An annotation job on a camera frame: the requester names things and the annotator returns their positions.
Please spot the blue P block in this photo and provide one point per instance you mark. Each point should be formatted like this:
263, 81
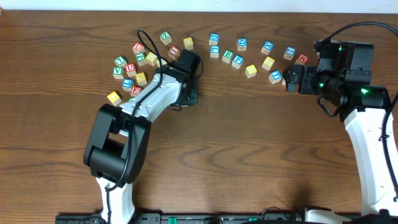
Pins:
237, 61

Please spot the green V block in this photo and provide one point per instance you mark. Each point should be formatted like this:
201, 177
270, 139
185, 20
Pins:
118, 73

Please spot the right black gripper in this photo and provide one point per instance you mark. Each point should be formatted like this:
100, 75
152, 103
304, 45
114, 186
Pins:
296, 78

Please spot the green J block left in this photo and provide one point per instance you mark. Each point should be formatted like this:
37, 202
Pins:
141, 59

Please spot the yellow K block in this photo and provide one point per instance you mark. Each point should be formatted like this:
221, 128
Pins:
141, 79

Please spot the blue d block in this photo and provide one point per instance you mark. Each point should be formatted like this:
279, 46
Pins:
214, 39
242, 44

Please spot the blue 2 block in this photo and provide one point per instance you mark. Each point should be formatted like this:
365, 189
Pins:
289, 53

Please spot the yellow C block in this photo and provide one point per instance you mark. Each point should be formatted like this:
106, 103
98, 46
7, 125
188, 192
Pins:
151, 59

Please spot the blue X block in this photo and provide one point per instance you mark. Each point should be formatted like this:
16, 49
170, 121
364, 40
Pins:
267, 47

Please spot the yellow S block left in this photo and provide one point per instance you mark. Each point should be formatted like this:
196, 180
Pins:
160, 62

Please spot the yellow S block right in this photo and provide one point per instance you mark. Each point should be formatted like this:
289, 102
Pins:
268, 63

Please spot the plain yellow block centre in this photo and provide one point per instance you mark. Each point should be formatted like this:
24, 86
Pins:
251, 71

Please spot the green B block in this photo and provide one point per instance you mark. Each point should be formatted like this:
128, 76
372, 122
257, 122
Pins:
227, 56

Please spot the yellow block far left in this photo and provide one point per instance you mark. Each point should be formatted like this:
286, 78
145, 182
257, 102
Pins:
114, 98

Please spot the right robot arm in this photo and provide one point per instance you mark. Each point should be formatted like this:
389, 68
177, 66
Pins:
343, 77

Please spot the blue D block right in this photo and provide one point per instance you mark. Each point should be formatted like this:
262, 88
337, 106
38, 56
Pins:
242, 44

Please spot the red E block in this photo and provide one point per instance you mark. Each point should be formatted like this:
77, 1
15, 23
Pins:
135, 90

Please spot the blue D block top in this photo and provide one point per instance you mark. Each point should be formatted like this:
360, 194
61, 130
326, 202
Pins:
214, 39

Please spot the blue L block left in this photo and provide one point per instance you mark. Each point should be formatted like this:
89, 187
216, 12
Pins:
127, 84

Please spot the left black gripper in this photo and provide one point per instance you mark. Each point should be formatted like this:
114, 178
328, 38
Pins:
191, 94

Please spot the blue l block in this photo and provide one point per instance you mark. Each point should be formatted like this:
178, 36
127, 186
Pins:
127, 84
214, 51

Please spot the blue L block centre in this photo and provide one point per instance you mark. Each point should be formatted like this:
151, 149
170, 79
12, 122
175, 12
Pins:
214, 51

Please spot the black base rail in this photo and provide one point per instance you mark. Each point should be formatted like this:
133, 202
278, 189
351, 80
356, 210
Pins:
156, 218

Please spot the yellow s block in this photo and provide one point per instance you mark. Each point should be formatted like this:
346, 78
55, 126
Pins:
160, 62
268, 63

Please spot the yellow O block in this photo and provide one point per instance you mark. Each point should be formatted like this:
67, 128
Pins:
188, 43

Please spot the blue T block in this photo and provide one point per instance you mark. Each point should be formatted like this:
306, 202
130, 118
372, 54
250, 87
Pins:
275, 76

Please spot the green Z block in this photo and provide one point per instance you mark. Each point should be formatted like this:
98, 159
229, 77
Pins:
165, 38

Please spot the red M block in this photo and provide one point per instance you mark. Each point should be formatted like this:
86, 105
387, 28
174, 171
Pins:
301, 59

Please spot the red I block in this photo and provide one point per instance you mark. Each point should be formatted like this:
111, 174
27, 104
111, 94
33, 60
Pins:
174, 52

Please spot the red u block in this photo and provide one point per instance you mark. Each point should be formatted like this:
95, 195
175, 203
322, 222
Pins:
138, 48
130, 69

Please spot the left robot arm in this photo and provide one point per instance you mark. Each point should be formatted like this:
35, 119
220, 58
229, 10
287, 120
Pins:
117, 145

